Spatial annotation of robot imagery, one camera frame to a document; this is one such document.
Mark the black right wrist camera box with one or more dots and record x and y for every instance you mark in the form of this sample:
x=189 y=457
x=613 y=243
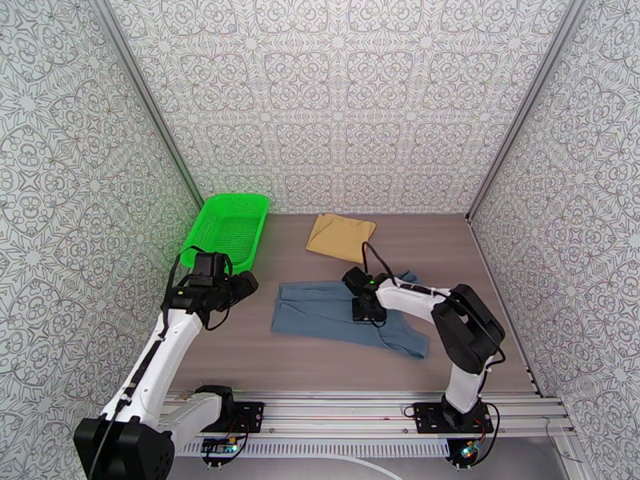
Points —
x=356 y=279

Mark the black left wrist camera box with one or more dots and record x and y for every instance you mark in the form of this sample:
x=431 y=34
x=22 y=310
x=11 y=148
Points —
x=210 y=268

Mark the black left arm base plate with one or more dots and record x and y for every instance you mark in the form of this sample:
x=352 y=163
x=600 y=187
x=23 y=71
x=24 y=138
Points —
x=250 y=418

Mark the small green circuit board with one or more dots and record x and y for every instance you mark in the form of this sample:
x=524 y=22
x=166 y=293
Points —
x=220 y=447
x=470 y=451

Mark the aluminium frame post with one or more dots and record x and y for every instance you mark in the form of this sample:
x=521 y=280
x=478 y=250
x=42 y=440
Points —
x=149 y=101
x=525 y=101

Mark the blue grey shirt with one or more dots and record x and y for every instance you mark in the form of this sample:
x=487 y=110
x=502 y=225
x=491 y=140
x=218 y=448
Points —
x=320 y=313

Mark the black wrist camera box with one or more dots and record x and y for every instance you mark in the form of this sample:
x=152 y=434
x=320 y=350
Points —
x=210 y=268
x=356 y=279

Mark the white perforated strip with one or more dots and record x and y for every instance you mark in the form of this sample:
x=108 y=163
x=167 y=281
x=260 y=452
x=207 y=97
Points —
x=325 y=448

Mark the aluminium table edge rail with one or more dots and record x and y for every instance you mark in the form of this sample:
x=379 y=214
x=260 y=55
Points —
x=487 y=261

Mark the green plastic laundry basket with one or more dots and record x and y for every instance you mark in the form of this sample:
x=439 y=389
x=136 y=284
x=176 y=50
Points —
x=235 y=233

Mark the aluminium mounting rail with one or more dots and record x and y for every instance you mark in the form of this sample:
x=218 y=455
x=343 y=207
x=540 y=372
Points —
x=340 y=413

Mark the tan yellow cloth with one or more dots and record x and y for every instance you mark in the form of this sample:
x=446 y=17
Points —
x=335 y=238

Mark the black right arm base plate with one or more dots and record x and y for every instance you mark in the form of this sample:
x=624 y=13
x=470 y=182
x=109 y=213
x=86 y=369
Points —
x=427 y=418

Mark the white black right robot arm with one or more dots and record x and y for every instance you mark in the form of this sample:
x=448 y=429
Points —
x=462 y=388

